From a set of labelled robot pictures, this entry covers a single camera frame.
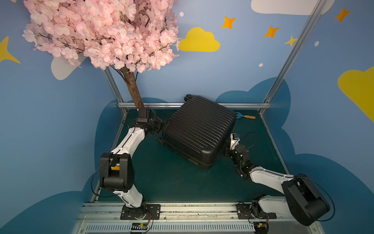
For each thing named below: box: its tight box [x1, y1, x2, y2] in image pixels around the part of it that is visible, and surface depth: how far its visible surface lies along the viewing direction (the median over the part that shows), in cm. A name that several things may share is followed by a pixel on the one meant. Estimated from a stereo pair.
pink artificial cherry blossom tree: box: [21, 0, 180, 110], surface depth 53 cm
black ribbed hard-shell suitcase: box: [158, 94, 237, 170], surface depth 85 cm
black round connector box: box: [254, 221, 270, 234], surface depth 73 cm
